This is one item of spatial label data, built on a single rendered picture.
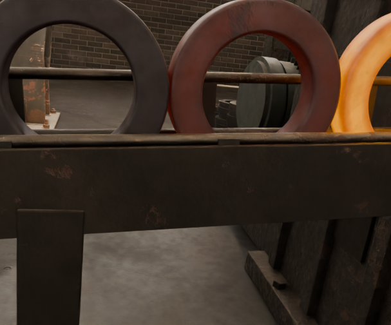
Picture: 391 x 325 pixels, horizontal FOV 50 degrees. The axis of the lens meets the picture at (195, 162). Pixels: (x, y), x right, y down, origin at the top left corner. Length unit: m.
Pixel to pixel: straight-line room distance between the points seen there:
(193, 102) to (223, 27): 0.08
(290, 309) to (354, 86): 0.83
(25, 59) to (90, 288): 1.95
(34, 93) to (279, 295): 2.19
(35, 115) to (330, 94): 2.66
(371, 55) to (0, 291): 1.11
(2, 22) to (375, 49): 0.36
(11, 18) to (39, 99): 2.58
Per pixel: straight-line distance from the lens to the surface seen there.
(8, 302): 1.27
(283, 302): 1.23
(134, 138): 0.39
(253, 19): 0.42
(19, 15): 0.40
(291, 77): 0.51
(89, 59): 6.50
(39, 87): 2.97
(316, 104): 0.46
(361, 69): 0.48
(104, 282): 1.33
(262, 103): 1.73
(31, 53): 2.95
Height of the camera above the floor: 0.74
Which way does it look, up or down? 17 degrees down
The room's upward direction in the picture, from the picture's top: 7 degrees clockwise
